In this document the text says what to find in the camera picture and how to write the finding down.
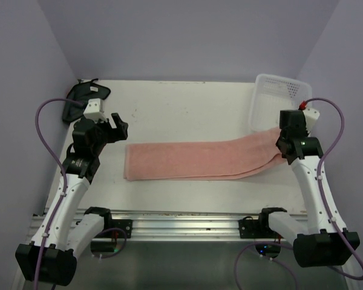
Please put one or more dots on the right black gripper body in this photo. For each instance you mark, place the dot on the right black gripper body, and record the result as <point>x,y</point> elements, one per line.
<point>278,142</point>

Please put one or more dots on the black cloth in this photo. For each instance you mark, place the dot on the black cloth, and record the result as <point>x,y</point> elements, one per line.
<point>82,93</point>

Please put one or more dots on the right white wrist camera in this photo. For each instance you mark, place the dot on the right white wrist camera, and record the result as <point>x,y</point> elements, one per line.
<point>311,117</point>

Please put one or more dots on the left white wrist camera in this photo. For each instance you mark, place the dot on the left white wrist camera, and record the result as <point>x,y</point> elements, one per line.
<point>94,110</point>

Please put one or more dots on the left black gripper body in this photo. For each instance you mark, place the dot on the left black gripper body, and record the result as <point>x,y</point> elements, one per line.
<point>98,145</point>

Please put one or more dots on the pink towel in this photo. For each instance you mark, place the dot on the pink towel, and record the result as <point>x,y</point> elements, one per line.
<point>221,160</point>

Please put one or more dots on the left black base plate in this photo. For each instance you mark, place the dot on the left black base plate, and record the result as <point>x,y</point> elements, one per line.
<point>124,224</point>

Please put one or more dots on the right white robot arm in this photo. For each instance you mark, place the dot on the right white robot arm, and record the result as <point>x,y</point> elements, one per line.
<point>325,240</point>

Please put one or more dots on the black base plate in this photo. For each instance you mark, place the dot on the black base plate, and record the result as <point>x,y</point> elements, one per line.
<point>250,228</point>
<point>124,224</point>

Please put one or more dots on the aluminium mounting rail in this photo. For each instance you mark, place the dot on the aluminium mounting rail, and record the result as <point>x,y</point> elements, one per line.
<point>157,226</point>

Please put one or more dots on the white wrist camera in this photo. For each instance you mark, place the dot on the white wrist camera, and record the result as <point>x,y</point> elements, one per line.
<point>311,117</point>
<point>94,110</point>

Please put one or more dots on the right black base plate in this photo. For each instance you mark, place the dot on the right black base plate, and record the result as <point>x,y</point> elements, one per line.
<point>250,228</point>

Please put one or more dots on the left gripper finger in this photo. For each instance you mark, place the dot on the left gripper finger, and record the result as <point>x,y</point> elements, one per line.
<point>112,135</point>
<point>120,131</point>

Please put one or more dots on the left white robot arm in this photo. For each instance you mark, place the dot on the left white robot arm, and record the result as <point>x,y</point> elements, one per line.
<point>53,253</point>

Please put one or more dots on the white plastic basket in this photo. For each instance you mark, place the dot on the white plastic basket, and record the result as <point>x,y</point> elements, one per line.
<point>272,94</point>

